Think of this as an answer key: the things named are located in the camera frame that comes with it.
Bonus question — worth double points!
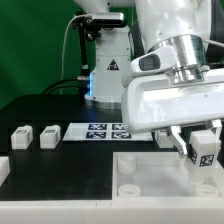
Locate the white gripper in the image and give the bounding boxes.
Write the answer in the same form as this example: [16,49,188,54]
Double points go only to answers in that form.
[121,69,224,158]

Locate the white cable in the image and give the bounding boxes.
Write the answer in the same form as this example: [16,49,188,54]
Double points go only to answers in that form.
[59,14,92,94]

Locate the white front fence bar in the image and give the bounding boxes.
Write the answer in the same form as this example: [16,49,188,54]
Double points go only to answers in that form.
[0,197,224,224]

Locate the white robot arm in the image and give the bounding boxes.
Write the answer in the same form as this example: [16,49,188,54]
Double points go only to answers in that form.
[74,0,224,156]

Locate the black cables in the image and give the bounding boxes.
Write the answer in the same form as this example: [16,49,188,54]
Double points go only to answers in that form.
[40,77,92,95]

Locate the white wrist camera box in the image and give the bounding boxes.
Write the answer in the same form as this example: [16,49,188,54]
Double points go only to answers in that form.
[121,45,176,87]

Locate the camera on black stand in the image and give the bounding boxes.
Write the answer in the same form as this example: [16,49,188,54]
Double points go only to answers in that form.
[72,13,130,102]

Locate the marker sheet with tags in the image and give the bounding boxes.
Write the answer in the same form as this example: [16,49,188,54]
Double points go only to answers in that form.
[63,123,153,141]

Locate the white square tabletop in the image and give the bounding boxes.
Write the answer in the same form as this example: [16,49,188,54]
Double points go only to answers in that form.
[112,152,224,198]

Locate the white left fence piece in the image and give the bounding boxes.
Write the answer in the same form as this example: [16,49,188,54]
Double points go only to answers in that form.
[0,157,10,187]

